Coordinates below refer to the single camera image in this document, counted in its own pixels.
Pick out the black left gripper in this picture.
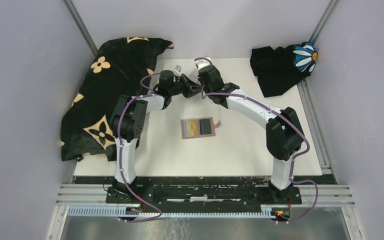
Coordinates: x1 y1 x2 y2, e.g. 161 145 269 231
169 74 205 100

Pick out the orange credit card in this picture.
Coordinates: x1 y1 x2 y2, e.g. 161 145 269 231
183 119 200 138

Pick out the tan leather card holder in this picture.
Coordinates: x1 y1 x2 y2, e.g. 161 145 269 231
180 117 222 140

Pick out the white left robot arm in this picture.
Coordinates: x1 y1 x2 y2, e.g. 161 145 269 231
109 70 202 204

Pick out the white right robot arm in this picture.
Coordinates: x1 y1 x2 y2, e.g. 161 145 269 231
198 65 308 204

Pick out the black cloth with daisy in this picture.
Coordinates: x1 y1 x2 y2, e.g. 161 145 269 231
250 42 319 98

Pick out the black floral pillow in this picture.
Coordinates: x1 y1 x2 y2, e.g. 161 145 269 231
60 36 174 161

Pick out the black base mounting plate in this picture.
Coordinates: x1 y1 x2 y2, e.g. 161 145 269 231
105 176 303 213

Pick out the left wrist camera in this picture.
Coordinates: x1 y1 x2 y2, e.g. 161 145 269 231
173 65 182 76

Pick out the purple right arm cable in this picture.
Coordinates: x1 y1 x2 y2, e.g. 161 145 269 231
193 56 319 225

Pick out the aluminium rail frame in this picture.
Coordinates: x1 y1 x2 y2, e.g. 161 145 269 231
45 165 364 240

